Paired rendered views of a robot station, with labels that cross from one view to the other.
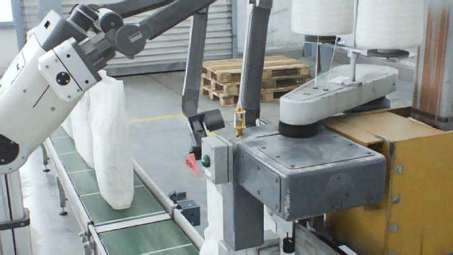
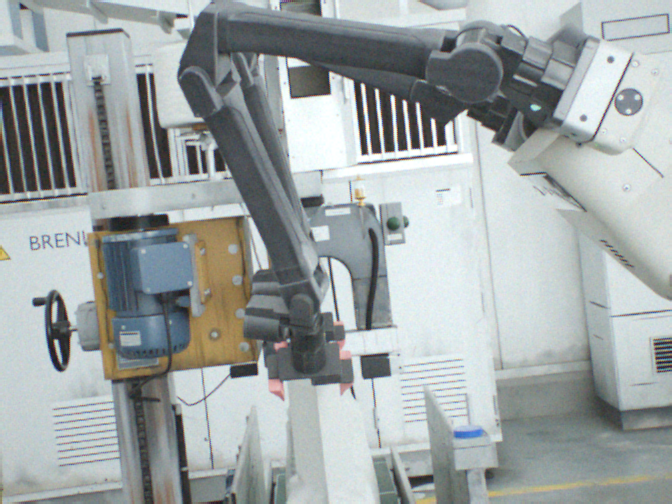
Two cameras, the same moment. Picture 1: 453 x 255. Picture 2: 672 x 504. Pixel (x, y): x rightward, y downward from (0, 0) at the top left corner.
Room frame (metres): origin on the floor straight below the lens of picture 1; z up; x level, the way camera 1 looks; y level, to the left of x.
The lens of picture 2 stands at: (3.60, 0.86, 1.37)
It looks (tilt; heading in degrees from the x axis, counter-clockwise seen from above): 3 degrees down; 202
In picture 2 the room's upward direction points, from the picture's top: 7 degrees counter-clockwise
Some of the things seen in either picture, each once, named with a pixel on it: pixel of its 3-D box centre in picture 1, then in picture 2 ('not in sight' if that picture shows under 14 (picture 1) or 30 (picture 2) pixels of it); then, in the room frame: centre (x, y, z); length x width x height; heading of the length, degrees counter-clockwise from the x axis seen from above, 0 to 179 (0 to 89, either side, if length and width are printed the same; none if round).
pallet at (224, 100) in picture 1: (253, 90); not in sight; (7.29, -0.38, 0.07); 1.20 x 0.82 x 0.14; 112
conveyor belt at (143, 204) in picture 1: (92, 164); not in sight; (3.82, 0.94, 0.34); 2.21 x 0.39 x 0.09; 24
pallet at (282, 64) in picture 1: (253, 68); not in sight; (7.26, -0.37, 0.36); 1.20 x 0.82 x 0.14; 109
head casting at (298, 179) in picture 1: (298, 195); (327, 260); (1.17, -0.16, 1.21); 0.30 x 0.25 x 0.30; 24
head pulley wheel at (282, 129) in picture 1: (298, 126); (304, 203); (1.25, -0.17, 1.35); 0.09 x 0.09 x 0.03
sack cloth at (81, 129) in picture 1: (87, 107); not in sight; (3.84, 0.94, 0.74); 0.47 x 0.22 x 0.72; 25
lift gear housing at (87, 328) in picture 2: not in sight; (91, 325); (1.43, -0.62, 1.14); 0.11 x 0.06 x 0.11; 24
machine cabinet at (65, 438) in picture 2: not in sight; (240, 267); (-1.54, -1.76, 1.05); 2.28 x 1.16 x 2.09; 114
